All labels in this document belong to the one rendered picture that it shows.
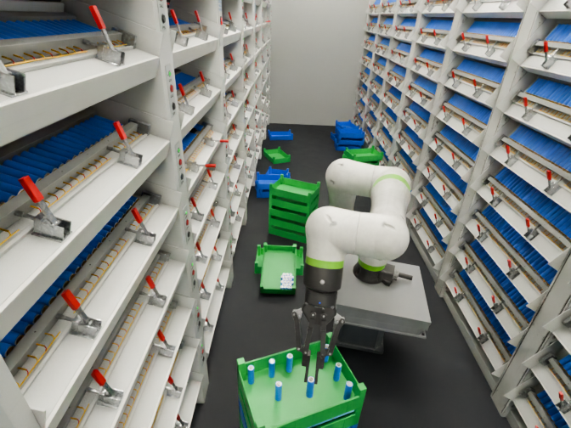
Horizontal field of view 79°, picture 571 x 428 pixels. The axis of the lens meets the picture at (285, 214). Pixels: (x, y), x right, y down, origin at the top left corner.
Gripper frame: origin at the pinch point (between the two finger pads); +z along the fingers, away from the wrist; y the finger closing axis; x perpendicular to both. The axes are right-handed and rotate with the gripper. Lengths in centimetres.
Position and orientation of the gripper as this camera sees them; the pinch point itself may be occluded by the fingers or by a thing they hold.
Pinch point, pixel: (312, 367)
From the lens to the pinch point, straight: 94.6
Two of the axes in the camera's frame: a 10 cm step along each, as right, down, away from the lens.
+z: -1.0, 9.9, 0.9
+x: -1.3, 0.7, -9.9
